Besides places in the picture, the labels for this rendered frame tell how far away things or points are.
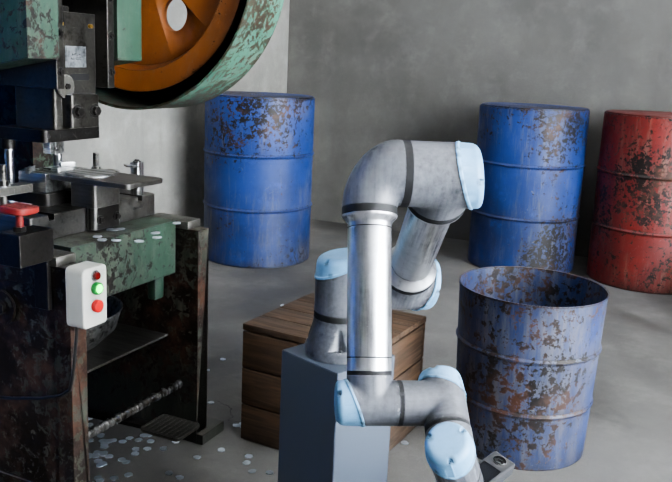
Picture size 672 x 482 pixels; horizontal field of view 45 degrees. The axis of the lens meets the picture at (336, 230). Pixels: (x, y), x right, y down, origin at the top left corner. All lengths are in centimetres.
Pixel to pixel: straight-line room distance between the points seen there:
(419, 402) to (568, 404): 104
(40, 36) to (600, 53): 353
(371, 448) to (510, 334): 56
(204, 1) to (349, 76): 308
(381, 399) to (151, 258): 99
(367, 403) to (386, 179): 37
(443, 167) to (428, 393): 37
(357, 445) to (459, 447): 57
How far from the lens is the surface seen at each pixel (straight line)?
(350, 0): 535
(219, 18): 226
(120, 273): 207
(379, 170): 136
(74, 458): 200
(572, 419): 237
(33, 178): 214
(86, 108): 210
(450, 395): 136
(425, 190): 137
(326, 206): 548
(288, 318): 235
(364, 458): 186
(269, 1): 225
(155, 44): 242
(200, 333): 229
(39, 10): 198
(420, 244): 156
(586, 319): 227
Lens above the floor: 109
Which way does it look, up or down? 12 degrees down
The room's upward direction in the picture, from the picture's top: 3 degrees clockwise
